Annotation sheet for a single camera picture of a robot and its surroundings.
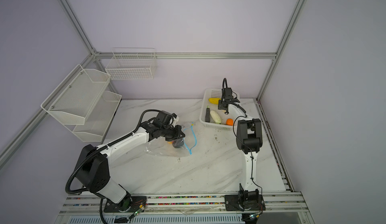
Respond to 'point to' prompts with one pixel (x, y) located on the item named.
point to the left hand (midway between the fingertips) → (184, 136)
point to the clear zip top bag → (160, 146)
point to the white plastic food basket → (210, 116)
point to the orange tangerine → (229, 122)
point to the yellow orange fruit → (170, 142)
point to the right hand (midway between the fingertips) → (225, 103)
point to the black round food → (178, 143)
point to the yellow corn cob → (214, 100)
